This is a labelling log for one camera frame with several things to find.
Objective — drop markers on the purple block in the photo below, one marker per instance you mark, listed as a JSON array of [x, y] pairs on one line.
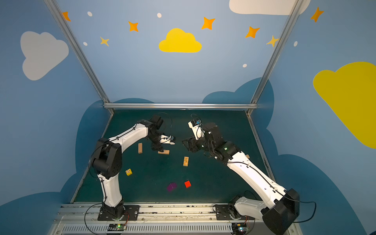
[[171, 186]]

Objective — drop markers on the yellow cube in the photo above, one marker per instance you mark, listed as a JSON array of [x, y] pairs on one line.
[[129, 172]]

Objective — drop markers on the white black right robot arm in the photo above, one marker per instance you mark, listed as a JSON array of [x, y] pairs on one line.
[[278, 207]]

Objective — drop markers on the aluminium right corner post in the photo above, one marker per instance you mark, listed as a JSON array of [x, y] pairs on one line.
[[286, 31]]

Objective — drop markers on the green circuit board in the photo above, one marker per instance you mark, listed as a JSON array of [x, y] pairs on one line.
[[116, 227], [239, 228]]

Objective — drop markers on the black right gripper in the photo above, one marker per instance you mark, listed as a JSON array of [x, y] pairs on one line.
[[195, 143]]

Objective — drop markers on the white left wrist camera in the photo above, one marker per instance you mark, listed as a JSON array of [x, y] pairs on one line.
[[170, 140]]

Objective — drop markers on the light wood block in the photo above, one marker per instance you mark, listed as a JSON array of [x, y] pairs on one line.
[[140, 148]]

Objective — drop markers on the aluminium left corner post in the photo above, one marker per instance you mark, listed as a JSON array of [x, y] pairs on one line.
[[68, 33]]

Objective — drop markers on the left green circuit board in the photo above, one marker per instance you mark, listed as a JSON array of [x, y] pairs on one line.
[[116, 227]]

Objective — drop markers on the red cube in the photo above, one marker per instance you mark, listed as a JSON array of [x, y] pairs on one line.
[[188, 184]]

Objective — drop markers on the aluminium corner post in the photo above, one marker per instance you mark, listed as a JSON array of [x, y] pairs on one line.
[[68, 33], [286, 31]]

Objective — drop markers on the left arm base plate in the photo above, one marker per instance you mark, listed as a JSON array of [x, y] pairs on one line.
[[119, 213]]

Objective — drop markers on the right green circuit board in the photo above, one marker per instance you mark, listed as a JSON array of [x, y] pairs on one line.
[[239, 228]]

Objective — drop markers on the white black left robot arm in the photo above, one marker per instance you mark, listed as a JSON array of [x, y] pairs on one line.
[[106, 160]]

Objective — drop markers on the aluminium back frame rail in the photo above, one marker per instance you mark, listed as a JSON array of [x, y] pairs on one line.
[[179, 106]]

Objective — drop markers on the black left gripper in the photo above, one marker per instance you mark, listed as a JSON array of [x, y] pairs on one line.
[[157, 142]]

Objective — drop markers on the aluminium front rail base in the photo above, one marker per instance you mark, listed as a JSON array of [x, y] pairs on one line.
[[153, 219]]

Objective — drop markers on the printed wood block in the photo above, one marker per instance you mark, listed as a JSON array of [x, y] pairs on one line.
[[186, 161]]

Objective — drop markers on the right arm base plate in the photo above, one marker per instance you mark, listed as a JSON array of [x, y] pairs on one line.
[[225, 212]]

